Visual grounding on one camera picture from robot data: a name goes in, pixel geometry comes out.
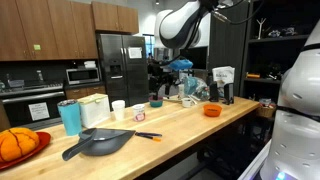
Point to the orange pumpkin plush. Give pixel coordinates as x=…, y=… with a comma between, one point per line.
x=18, y=143

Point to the white tree shaped stand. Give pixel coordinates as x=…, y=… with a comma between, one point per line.
x=261, y=28

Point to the orange item on shelf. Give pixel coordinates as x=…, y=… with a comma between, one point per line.
x=253, y=75

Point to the white foam cup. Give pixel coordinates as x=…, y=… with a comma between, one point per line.
x=118, y=110

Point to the grey dustpan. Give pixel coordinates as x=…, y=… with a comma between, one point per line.
x=103, y=141

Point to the black bottle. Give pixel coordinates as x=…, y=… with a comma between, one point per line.
x=214, y=92

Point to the wicker basket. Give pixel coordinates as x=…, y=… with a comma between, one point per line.
x=265, y=111

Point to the brown base cabinet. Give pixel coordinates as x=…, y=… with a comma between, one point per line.
x=85, y=92

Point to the dark shelf unit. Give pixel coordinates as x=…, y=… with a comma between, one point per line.
x=263, y=86

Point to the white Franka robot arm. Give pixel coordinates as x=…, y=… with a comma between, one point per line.
x=180, y=23

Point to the red plate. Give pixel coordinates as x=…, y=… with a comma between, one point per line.
x=43, y=140

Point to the teal bowl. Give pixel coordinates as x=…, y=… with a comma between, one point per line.
x=156, y=103

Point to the white sign on oven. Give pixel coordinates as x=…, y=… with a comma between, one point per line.
x=39, y=111

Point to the stacked white bowls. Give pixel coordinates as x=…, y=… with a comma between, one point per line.
x=90, y=64

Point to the clear plastic bag blue contents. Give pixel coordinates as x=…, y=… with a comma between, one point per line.
x=196, y=87

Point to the white printed paper bag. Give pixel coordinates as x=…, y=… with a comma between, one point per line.
x=224, y=75

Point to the small brown wall cabinet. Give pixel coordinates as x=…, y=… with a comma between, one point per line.
x=115, y=18

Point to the orange capped marker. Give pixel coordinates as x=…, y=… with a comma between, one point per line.
x=151, y=137

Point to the black steel refrigerator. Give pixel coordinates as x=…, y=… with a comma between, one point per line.
x=116, y=86

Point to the white paper on refrigerator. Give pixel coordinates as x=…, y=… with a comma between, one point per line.
x=135, y=52

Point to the dark blue marker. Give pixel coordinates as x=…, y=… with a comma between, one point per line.
x=150, y=134

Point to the teal tumbler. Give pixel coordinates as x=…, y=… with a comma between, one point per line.
x=70, y=118

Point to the orange bowl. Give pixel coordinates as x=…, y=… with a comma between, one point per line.
x=212, y=110

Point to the white and pink container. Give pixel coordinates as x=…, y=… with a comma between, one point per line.
x=139, y=113

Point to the white box with green lid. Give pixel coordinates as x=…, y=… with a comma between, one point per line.
x=95, y=111

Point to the bright window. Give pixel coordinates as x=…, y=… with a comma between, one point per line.
x=149, y=45

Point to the clear bottle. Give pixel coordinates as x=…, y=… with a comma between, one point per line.
x=40, y=76

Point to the steel microwave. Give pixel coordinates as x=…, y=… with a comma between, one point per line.
x=82, y=76

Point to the black speaker box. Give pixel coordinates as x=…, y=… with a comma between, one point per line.
x=228, y=94

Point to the green sticky note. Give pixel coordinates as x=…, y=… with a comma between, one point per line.
x=37, y=47

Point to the black oven range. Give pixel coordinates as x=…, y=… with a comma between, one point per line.
x=20, y=100

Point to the white mug with dark soil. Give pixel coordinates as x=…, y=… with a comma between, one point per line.
x=187, y=103

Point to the black monitor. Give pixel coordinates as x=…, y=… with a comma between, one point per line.
x=196, y=58

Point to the blue gripper attachment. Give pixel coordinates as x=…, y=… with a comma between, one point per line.
x=181, y=64

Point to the wide brown wall cabinet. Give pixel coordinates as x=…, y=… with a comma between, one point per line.
x=53, y=30

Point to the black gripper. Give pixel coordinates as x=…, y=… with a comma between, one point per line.
x=160, y=73

